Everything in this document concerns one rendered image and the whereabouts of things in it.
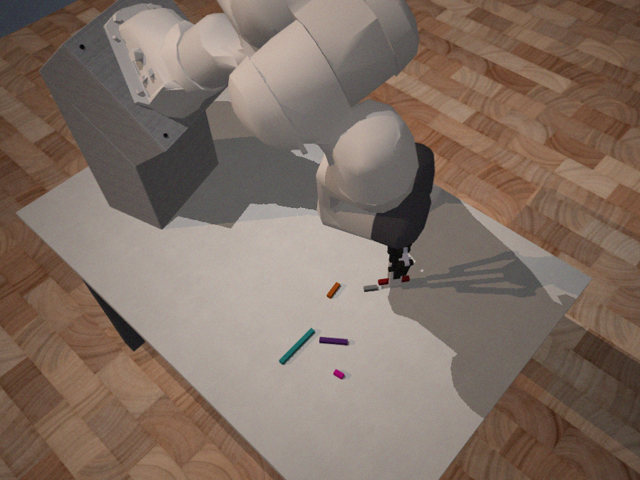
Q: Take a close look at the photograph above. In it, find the dark red rod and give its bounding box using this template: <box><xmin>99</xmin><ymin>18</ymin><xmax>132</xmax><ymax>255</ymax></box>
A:
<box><xmin>378</xmin><ymin>276</ymin><xmax>410</xmax><ymax>286</ymax></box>

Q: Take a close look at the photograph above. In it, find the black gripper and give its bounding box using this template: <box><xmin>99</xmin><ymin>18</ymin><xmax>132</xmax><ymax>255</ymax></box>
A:
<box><xmin>387</xmin><ymin>244</ymin><xmax>413</xmax><ymax>286</ymax></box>

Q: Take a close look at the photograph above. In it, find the dark purple rod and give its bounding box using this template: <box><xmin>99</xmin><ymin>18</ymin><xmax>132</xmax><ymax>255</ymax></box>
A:
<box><xmin>319</xmin><ymin>337</ymin><xmax>348</xmax><ymax>345</ymax></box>

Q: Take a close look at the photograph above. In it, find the turquoise rod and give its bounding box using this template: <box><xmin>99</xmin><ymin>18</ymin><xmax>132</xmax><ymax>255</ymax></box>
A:
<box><xmin>279</xmin><ymin>328</ymin><xmax>315</xmax><ymax>365</ymax></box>

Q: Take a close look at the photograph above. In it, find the orange rod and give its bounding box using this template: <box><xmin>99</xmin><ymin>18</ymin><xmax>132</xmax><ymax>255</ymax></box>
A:
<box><xmin>327</xmin><ymin>282</ymin><xmax>340</xmax><ymax>299</ymax></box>

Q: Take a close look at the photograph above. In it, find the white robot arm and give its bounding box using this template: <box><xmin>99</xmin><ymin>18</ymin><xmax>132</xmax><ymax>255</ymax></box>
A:
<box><xmin>103</xmin><ymin>0</ymin><xmax>441</xmax><ymax>249</ymax></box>

